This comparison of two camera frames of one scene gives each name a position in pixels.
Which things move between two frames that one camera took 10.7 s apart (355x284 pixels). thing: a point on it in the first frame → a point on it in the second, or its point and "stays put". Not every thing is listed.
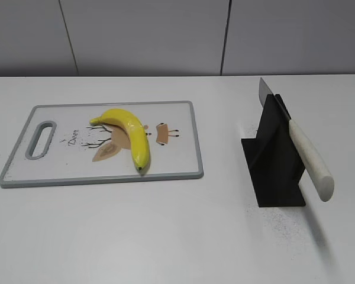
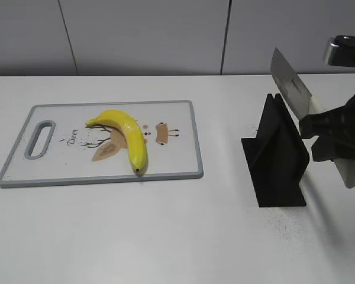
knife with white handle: (320, 172) → (307, 106)
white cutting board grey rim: (57, 145) stays put
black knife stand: (275, 164) stays put
